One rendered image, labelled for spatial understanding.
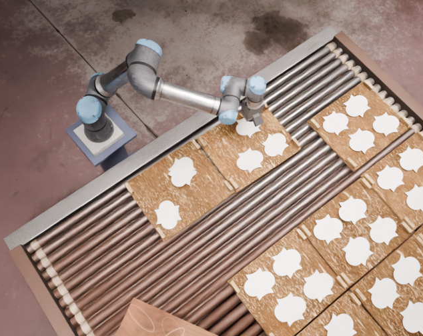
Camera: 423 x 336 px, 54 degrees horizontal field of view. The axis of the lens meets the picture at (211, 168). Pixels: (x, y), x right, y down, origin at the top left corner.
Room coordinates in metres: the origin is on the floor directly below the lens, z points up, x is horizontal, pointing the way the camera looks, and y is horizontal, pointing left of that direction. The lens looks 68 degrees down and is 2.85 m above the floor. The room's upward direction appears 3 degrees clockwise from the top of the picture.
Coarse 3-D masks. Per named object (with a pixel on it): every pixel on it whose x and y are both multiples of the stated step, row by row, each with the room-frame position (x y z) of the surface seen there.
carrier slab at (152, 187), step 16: (192, 144) 0.88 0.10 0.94; (160, 160) 0.78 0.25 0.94; (192, 160) 0.79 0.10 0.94; (208, 160) 0.80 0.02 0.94; (144, 176) 0.69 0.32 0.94; (160, 176) 0.70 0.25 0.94; (208, 176) 0.71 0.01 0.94; (144, 192) 0.61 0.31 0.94; (160, 192) 0.61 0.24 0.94; (176, 192) 0.62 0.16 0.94; (192, 192) 0.62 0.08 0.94; (208, 192) 0.63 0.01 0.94; (224, 192) 0.63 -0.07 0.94; (144, 208) 0.53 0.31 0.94; (192, 208) 0.54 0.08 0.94; (208, 208) 0.55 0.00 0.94; (160, 224) 0.46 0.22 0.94
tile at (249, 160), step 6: (240, 156) 0.82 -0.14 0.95; (246, 156) 0.82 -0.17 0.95; (252, 156) 0.83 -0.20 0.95; (258, 156) 0.83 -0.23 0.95; (240, 162) 0.79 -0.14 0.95; (246, 162) 0.79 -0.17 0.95; (252, 162) 0.79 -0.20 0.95; (258, 162) 0.80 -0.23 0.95; (240, 168) 0.76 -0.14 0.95; (246, 168) 0.76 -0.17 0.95; (252, 168) 0.76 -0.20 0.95
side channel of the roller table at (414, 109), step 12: (336, 36) 1.59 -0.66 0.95; (336, 48) 1.56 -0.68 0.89; (348, 48) 1.51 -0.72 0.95; (348, 60) 1.48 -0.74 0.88; (360, 60) 1.44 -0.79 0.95; (372, 60) 1.44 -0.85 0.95; (360, 72) 1.41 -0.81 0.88; (372, 72) 1.36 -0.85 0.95; (384, 72) 1.37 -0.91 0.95; (384, 84) 1.29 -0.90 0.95; (396, 84) 1.29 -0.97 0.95; (396, 96) 1.22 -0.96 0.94; (408, 96) 1.22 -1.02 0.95; (408, 108) 1.16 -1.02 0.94; (420, 108) 1.15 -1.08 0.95; (420, 120) 1.09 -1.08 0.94
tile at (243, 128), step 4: (240, 120) 1.02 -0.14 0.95; (244, 120) 1.03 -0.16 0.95; (240, 124) 1.00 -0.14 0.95; (244, 124) 1.00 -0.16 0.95; (248, 124) 1.00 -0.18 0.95; (252, 124) 1.01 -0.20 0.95; (236, 128) 0.98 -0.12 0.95; (240, 128) 0.98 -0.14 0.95; (244, 128) 0.98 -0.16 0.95; (248, 128) 0.98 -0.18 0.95; (252, 128) 0.98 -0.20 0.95; (256, 128) 0.98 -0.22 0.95; (240, 132) 0.96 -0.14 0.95; (244, 132) 0.96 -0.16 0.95; (248, 132) 0.96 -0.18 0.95; (252, 132) 0.96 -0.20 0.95; (256, 132) 0.97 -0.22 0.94; (248, 136) 0.94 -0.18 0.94
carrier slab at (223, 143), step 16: (240, 112) 1.08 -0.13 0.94; (224, 128) 0.98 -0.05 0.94; (272, 128) 0.99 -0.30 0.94; (208, 144) 0.88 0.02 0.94; (224, 144) 0.89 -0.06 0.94; (240, 144) 0.89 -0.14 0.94; (256, 144) 0.90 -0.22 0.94; (288, 144) 0.91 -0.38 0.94; (224, 160) 0.80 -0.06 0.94; (272, 160) 0.82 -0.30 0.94; (224, 176) 0.72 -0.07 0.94; (240, 176) 0.72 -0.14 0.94; (256, 176) 0.73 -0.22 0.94
